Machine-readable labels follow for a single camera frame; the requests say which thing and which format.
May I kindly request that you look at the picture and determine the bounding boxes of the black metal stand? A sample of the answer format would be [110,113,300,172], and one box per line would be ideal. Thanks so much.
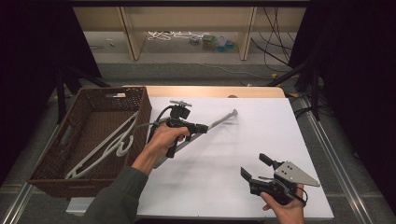
[266,59,322,121]
[55,64,111,125]

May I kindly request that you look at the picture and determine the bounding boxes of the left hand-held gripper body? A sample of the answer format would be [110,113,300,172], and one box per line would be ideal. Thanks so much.
[165,99,193,159]

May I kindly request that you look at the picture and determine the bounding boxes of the green blue plastic bundle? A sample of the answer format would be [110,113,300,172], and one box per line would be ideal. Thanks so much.
[201,34,240,53]

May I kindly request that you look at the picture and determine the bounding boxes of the brown wicker basket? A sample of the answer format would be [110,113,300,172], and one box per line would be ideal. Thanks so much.
[27,86,153,198]

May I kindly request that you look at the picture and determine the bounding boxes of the person's left hand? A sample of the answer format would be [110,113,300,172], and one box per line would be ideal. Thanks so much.
[132,121,191,175]

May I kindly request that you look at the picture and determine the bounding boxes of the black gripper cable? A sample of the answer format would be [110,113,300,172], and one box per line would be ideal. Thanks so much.
[148,105,176,144]
[281,178,309,208]

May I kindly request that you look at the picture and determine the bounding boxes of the black curtain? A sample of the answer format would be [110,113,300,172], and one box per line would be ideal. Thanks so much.
[289,0,396,216]
[0,0,102,185]

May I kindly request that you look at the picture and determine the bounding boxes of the aluminium floor rail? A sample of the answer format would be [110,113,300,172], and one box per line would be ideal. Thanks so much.
[0,181,34,224]
[299,96,373,224]

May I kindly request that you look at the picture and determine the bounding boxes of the white floor cable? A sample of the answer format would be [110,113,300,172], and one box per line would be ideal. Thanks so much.
[147,30,208,42]

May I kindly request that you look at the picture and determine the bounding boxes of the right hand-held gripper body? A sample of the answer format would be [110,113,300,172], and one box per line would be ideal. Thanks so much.
[248,161,321,206]

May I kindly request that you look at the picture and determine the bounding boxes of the white table sheet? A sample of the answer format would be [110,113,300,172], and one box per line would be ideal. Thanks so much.
[136,96,334,220]

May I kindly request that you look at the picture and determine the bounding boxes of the beige wooden desk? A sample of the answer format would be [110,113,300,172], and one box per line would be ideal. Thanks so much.
[68,0,312,62]

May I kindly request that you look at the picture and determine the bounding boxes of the person's right hand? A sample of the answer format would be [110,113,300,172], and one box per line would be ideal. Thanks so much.
[261,183,306,224]

